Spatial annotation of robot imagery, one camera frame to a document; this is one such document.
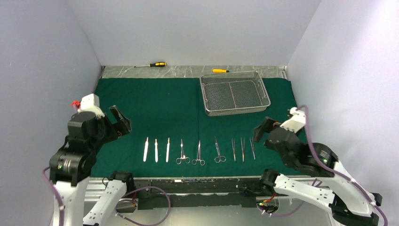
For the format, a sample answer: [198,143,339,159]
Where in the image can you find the steel tweezers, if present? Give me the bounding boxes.
[249,137,256,160]
[240,137,245,163]
[231,138,236,162]

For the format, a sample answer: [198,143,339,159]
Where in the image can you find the green surgical drape cloth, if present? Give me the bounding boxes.
[91,78,298,178]

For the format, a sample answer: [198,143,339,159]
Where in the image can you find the wire mesh instrument tray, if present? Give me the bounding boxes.
[199,71,271,117]

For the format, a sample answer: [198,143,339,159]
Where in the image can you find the steel surgical scissors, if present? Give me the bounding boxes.
[214,137,226,163]

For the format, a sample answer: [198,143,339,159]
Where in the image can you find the steel surgical forceps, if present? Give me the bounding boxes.
[192,140,205,166]

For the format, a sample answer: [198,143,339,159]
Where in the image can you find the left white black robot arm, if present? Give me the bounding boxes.
[49,105,135,226]

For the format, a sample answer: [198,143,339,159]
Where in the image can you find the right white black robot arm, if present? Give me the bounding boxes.
[253,117,382,226]

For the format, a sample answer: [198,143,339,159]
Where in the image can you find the small yellow screwdriver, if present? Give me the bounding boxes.
[212,69,230,73]

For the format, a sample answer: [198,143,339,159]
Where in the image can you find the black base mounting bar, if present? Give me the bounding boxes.
[124,176,278,210]

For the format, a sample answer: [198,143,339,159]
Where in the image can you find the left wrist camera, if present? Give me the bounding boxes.
[71,93,105,118]

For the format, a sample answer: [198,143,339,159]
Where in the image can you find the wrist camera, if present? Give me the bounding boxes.
[71,93,105,118]
[280,107,306,133]

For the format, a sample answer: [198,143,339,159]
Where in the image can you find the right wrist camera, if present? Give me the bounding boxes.
[280,107,306,133]

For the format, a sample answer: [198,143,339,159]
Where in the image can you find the yellow black handled screwdriver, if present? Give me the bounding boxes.
[134,62,167,68]

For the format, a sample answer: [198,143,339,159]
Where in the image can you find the aluminium front rail frame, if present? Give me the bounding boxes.
[49,178,340,226]

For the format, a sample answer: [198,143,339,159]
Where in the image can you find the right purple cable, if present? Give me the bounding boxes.
[257,105,389,226]

